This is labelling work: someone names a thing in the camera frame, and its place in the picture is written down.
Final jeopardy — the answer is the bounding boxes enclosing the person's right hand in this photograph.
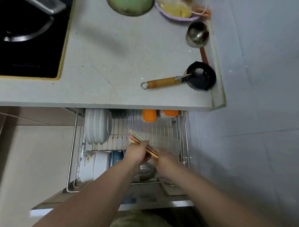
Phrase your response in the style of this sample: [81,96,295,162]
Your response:
[152,149,185,182]

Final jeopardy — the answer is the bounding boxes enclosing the person's left hand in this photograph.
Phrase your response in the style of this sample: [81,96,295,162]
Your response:
[124,140,151,174]

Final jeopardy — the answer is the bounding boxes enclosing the yellow food in bag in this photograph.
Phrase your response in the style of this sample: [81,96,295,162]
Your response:
[158,0,193,18]

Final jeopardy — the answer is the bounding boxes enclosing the person's right forearm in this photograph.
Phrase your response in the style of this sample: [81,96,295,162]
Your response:
[167,172,279,227]

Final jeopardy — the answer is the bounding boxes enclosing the grey drawer front panel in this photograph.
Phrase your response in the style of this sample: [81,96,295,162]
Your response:
[30,184,195,218]

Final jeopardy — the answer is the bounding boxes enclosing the wire dish rack drawer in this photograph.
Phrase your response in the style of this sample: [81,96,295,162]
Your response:
[66,108,192,193]

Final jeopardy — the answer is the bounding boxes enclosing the white floral bowl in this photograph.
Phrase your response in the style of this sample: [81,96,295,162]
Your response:
[79,151,97,183]

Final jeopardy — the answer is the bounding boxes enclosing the plain white bowl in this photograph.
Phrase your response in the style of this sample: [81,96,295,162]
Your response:
[93,151,111,181]

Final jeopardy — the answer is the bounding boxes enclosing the stainless steel bowl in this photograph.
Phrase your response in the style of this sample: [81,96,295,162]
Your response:
[137,161,157,182]

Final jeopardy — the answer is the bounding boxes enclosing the bundle of coloured chopsticks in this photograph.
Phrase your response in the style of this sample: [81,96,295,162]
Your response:
[128,130,159,159]

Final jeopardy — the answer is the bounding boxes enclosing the light green garment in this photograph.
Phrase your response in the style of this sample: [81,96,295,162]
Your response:
[112,210,174,227]

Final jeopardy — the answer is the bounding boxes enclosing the black glass cooktop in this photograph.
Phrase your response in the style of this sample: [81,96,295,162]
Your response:
[0,0,76,81]

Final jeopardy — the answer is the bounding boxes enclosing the blue bowl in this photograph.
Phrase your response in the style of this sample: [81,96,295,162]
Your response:
[110,150,127,168]

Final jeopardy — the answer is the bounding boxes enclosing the green bowl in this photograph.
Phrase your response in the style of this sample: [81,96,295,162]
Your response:
[107,0,154,17]

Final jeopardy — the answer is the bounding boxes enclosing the orange lidded container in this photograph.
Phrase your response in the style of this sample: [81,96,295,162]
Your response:
[142,109,157,123]
[160,110,179,119]

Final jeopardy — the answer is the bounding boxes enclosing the orange food scrap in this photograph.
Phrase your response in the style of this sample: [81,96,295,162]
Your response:
[193,7,212,19]

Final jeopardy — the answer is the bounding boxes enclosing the white plate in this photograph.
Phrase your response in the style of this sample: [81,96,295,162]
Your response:
[96,109,106,145]
[102,109,113,142]
[84,109,93,145]
[91,109,99,145]

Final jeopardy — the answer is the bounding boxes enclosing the person's left forearm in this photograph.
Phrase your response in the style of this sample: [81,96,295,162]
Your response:
[32,161,137,227]

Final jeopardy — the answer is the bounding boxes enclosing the clear plastic chopstick tray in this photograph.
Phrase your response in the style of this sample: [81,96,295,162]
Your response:
[134,131,182,156]

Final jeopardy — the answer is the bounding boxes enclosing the black pot with wooden handle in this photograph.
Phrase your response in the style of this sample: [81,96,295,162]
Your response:
[140,61,217,91]

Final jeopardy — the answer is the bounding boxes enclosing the purple bowl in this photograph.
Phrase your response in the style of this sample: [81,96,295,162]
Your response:
[155,0,202,22]

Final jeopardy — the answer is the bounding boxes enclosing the brown-handled ladle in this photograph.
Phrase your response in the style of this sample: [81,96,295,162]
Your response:
[192,46,210,77]

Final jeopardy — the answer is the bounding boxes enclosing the black wok with steel handle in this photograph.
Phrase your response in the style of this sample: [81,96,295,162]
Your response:
[0,0,67,43]

